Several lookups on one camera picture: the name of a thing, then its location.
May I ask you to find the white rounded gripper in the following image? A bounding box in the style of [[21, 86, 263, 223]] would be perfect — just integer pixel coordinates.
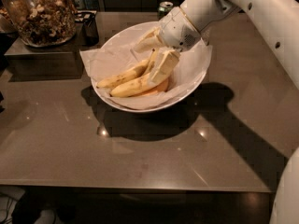
[[133, 7, 201, 84]]

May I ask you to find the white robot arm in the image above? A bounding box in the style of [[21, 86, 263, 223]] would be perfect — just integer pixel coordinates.
[[135, 0, 299, 224]]

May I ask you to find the white bowl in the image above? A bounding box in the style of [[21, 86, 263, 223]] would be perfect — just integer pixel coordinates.
[[91, 21, 209, 114]]

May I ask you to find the left spotted yellow banana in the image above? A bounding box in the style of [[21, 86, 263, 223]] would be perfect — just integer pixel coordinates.
[[96, 59, 150, 89]]

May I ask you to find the white paper liner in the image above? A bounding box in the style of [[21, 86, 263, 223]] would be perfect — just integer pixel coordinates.
[[79, 16, 214, 111]]

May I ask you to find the orange fruit under bananas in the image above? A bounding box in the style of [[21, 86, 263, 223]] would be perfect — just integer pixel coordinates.
[[138, 78, 169, 96]]

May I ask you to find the green soda can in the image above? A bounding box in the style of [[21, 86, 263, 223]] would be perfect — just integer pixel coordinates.
[[157, 1, 174, 19]]

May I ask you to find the clear plastic water bottle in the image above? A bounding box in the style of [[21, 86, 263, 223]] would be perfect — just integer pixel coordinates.
[[201, 28, 211, 46]]

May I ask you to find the small black container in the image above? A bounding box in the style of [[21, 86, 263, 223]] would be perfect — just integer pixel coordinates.
[[76, 11, 99, 46]]

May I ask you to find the dark metal stand box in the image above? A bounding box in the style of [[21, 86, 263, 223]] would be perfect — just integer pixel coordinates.
[[5, 24, 83, 81]]

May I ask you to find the glass jar of nuts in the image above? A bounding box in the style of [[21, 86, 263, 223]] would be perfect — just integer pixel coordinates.
[[1, 0, 76, 48]]

